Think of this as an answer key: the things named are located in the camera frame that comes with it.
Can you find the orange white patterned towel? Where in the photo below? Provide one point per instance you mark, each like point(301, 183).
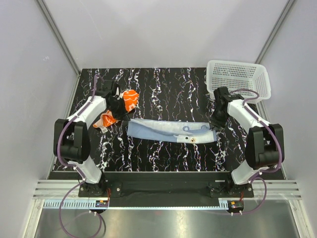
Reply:
point(131, 99)

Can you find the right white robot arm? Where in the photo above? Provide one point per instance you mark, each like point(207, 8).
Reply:
point(264, 151)

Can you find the aluminium rail frame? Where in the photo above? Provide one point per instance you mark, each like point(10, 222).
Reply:
point(66, 194)

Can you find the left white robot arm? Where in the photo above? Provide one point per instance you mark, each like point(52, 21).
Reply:
point(71, 142)

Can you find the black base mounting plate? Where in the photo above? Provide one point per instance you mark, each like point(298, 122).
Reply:
point(121, 184)

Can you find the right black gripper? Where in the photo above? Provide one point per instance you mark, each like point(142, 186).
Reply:
point(217, 124)

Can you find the light blue towel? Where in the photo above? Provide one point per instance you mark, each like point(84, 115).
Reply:
point(172, 131)

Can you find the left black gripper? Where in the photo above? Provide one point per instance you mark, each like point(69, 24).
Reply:
point(123, 115)

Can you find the white plastic basket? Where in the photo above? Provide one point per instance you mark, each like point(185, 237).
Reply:
point(238, 75)

